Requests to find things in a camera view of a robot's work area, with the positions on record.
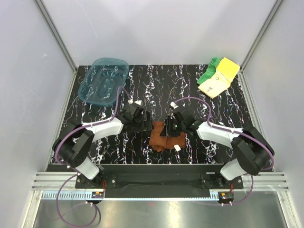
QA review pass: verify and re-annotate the brown towel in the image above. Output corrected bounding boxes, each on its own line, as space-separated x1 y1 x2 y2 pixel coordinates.
149 122 186 152

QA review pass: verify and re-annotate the aluminium frame post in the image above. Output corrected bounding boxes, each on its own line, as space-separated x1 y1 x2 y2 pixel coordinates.
33 0 78 73
241 0 284 71

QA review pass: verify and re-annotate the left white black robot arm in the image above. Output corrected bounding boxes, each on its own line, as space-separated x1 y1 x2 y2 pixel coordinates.
52 103 153 188

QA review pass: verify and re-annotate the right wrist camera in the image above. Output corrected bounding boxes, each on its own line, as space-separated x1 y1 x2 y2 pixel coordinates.
169 102 179 110

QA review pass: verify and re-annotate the cream towel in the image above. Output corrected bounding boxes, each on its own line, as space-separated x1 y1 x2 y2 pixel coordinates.
198 71 231 99

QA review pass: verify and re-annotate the right aluminium frame post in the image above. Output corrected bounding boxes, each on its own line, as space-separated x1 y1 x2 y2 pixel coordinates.
241 0 284 71

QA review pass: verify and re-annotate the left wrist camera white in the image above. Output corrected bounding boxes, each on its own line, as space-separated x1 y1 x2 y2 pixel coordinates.
128 99 143 106

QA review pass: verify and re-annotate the green towel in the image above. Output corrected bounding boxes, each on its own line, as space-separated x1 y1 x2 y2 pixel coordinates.
197 57 221 85

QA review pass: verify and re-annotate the left aluminium frame post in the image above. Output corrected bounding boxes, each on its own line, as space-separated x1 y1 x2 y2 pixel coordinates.
33 0 78 73

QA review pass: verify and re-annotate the aluminium frame rail front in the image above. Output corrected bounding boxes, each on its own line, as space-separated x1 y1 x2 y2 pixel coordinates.
31 172 289 201

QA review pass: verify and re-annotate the teal transparent plastic bin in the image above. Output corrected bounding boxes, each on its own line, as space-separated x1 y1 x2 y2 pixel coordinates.
77 57 129 107

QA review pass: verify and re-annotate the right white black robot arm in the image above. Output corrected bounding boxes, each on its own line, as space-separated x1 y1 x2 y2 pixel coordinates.
160 109 275 188

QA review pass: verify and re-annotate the purple cable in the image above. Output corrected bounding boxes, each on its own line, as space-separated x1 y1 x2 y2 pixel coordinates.
172 96 276 207
54 86 133 226

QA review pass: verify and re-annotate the yellow towel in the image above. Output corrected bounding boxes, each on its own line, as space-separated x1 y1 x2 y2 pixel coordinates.
216 57 240 82

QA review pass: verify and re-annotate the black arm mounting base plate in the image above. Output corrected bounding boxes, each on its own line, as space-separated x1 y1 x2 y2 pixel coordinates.
76 164 243 190

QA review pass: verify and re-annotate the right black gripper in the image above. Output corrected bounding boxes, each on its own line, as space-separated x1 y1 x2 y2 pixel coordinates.
160 116 186 138

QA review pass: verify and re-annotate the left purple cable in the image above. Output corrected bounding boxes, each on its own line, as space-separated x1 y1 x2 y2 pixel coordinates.
54 86 133 226

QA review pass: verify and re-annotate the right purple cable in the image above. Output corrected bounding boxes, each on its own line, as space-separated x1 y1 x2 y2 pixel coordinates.
172 96 276 207

